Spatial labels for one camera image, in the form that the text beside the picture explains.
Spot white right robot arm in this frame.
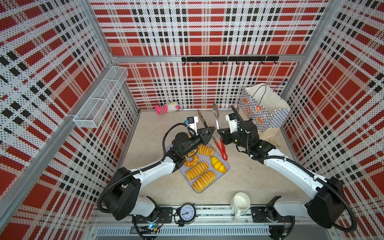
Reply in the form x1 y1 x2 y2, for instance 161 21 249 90
213 105 358 233

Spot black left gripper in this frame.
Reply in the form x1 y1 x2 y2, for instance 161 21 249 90
182 125 215 157

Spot lower ridged fake bread roll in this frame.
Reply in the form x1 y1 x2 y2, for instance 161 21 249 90
193 171 216 192

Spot small ridged fake bread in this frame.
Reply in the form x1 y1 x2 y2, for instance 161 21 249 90
198 145 215 157

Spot pink white plush toy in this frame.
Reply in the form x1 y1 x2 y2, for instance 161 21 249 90
155 102 180 115

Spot black hook rail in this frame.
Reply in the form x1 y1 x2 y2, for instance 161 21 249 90
181 56 280 63

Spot white mug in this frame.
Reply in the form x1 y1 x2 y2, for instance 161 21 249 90
230 193 251 222

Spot ring shaped fake bread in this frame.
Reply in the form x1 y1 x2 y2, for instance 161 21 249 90
185 149 199 168

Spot blue checkered paper bag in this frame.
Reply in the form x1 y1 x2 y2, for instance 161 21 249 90
240 84 291 140

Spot black round clock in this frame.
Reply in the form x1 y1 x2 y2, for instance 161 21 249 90
175 203 197 227

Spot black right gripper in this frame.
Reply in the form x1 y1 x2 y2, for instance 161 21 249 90
217 128 249 151

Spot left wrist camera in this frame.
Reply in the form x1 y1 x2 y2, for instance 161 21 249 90
185 116 199 134

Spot steel tongs red handles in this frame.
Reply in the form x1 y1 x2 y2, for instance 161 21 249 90
197 103 229 162

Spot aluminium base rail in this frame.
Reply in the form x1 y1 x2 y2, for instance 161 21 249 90
85 205 343 240

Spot white wire mesh basket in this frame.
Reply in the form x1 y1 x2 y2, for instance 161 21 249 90
74 66 128 129

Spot lilac plastic tray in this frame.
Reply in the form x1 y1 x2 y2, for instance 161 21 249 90
179 152 230 193

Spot upper ridged fake bread roll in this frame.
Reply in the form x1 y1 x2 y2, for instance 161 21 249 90
186 161 209 181

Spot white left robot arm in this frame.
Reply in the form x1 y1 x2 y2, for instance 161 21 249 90
97 123 216 222

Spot yellow fake bread loaf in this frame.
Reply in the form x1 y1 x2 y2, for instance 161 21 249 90
211 156 227 174

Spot ridged fake bread roll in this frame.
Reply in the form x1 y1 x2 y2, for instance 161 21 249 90
186 161 209 181
193 171 216 192

